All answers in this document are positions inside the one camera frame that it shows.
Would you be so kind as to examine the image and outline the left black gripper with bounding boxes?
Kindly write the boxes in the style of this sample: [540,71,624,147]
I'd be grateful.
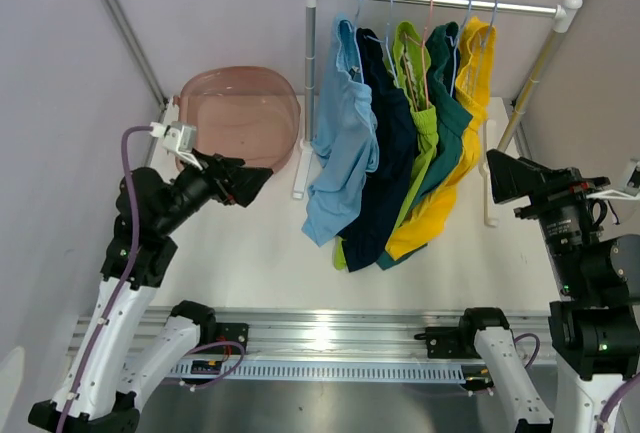
[157,147,273,233]

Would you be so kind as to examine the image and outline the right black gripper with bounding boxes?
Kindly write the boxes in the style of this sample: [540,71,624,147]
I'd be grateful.
[486,146,608,291]

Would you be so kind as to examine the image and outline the dark green shorts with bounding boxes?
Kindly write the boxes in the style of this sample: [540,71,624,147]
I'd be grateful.
[377,21,471,270]

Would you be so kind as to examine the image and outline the yellow shorts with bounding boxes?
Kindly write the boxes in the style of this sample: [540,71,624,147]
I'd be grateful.
[381,17,497,267]

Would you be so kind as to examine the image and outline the light blue shorts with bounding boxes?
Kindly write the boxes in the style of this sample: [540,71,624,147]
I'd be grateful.
[302,15,379,247]

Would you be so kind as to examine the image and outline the navy blue shorts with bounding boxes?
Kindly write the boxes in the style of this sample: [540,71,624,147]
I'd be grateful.
[340,28,417,272]

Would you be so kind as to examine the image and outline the lime green shorts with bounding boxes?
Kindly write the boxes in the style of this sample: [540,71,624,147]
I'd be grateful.
[333,21,438,272]

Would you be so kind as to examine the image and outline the pink wire hanger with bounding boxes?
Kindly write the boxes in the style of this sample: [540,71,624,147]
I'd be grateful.
[404,0,434,109]

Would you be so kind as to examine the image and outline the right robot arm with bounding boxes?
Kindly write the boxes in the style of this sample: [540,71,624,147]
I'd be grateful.
[415,149,639,432]

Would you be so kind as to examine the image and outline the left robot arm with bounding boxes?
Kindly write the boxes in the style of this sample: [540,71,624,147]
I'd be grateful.
[28,153,273,432]

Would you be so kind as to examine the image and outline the pink plastic basin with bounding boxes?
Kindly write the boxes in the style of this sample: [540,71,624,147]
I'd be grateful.
[171,66,301,176]

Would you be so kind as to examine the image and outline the white metal clothes rack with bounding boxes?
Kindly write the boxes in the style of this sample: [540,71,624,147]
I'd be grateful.
[292,0,583,200]

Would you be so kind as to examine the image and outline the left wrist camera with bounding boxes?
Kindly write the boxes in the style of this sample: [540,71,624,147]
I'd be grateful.
[150,121,202,170]

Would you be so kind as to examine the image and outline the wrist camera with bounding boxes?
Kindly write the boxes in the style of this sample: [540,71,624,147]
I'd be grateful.
[150,121,202,170]
[588,158,639,202]

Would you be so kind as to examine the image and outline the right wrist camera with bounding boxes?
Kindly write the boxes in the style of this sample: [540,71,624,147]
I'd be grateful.
[588,158,639,202]

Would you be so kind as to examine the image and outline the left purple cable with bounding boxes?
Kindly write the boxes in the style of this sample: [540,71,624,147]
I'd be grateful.
[52,124,154,433]

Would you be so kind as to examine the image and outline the purple cable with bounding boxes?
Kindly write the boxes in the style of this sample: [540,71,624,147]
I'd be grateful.
[52,124,154,433]
[509,332,640,433]

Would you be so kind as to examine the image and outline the aluminium mounting rail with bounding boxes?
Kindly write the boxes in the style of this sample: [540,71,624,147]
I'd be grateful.
[67,305,609,367]

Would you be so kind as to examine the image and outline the slotted cable duct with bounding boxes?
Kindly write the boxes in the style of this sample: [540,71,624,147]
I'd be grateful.
[167,359,465,384]

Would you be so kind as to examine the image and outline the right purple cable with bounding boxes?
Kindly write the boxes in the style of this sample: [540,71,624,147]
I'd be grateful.
[509,332,640,433]

